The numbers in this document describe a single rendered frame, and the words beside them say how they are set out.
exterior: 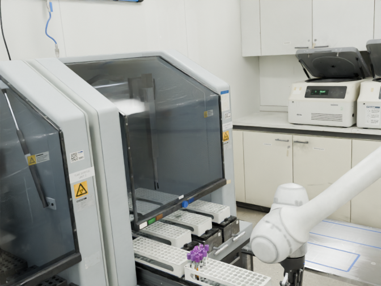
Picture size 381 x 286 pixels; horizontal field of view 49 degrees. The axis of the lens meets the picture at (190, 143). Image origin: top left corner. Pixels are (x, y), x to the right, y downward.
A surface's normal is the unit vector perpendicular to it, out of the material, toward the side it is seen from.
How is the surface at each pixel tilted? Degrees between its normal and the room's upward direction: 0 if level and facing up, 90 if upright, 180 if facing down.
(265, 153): 90
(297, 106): 90
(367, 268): 0
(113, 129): 90
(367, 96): 59
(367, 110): 90
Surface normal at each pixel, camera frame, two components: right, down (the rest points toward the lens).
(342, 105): -0.64, 0.22
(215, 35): 0.79, 0.08
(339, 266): -0.07, -0.97
